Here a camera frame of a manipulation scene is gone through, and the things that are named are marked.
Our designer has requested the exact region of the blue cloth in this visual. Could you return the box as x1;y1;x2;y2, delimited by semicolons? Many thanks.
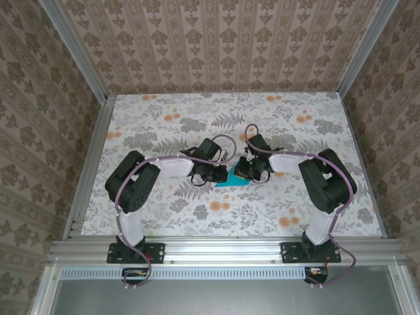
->
215;161;254;188

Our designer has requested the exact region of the grey metal panel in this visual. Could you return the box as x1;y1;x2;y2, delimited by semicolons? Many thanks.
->
49;278;406;315

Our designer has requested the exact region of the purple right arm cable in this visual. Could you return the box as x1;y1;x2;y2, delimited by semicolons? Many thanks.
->
244;123;358;289

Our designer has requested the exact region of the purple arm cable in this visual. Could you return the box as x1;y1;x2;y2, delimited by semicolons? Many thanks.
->
115;134;238;291
244;123;358;289

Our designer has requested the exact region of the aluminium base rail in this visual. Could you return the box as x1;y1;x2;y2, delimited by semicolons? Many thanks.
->
47;238;406;266

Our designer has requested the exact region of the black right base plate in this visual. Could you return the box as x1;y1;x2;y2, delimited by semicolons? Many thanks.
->
281;241;342;263

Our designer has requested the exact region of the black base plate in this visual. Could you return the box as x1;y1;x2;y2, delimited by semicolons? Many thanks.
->
107;241;165;264
281;241;342;263

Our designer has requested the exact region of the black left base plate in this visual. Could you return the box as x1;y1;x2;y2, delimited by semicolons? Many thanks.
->
107;241;165;264

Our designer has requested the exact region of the grey slotted cable duct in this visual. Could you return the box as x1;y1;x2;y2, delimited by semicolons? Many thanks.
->
60;266;329;282

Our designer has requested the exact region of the aluminium table side rail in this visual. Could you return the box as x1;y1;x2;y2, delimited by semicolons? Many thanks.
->
336;93;387;240
61;94;116;240

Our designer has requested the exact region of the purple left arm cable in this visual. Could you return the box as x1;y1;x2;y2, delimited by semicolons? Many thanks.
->
115;134;238;291

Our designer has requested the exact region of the aluminium frame post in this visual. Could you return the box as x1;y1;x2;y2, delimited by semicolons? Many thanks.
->
336;0;402;96
38;0;111;103

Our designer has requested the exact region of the aluminium lower frame bar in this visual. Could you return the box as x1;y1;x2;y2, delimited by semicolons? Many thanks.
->
387;264;420;315
31;264;63;315

